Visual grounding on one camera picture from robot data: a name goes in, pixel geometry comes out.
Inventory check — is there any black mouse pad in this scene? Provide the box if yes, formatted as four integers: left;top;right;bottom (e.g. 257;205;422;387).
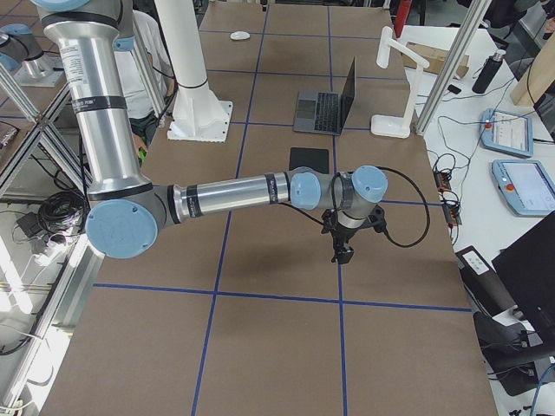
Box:
289;147;330;174

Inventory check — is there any blue teach pendant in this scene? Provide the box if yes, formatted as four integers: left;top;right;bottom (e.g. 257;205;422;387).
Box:
491;159;554;218
480;108;533;158

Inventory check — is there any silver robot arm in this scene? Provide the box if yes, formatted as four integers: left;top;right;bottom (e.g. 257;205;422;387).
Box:
36;1;388;263
1;23;63;88

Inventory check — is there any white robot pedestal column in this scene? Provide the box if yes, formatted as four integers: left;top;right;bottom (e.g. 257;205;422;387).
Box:
155;0;233;143

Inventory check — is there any black monitor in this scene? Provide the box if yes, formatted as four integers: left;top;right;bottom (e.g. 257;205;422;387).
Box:
493;213;554;341

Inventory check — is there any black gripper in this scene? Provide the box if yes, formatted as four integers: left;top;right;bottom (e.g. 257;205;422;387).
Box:
330;215;369;264

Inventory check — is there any white computer mouse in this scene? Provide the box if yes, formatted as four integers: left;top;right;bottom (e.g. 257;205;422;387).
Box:
230;30;251;42

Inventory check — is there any black water bottle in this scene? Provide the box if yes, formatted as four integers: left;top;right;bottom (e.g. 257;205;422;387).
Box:
472;49;506;94

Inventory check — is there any red cylinder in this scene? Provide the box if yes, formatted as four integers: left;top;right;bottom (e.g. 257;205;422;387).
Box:
394;0;412;38

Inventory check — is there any cardboard box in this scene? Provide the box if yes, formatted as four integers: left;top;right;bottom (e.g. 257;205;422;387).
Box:
406;42;469;79

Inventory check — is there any small black square device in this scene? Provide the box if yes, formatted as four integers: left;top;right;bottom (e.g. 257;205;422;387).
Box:
447;85;461;94

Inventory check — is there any grey laptop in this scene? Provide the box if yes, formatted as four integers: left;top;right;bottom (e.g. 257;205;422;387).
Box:
293;58;356;135

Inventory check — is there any white desk lamp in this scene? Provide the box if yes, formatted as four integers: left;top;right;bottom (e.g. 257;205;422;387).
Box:
369;25;430;140

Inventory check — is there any blue teach pendant far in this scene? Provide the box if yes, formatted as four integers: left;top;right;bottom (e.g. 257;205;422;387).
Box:
480;108;533;158

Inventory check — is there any person in white shirt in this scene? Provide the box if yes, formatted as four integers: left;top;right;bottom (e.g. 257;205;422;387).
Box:
114;10;174;157

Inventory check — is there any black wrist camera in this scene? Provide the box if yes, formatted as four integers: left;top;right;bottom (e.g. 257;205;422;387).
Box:
367;205;387;233

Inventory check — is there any orange black usb hub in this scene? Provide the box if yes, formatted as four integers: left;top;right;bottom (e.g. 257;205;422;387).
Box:
434;171;461;227

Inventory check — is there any aluminium frame post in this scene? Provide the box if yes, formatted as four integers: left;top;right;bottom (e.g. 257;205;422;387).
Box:
415;0;492;136

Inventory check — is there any blue teach pendant near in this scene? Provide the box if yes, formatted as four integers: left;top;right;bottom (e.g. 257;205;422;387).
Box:
491;159;554;218

